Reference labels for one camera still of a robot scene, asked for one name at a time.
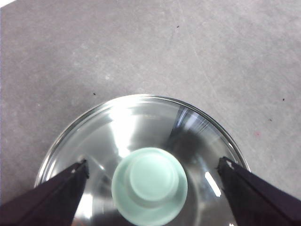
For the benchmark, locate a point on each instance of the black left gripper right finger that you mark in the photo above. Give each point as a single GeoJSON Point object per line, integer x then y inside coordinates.
{"type": "Point", "coordinates": [258, 200]}

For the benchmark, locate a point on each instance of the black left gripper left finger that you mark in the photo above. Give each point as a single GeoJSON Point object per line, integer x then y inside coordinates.
{"type": "Point", "coordinates": [47, 202]}

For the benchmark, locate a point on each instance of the glass lid with mint knob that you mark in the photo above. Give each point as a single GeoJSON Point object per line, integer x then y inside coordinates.
{"type": "Point", "coordinates": [150, 183]}

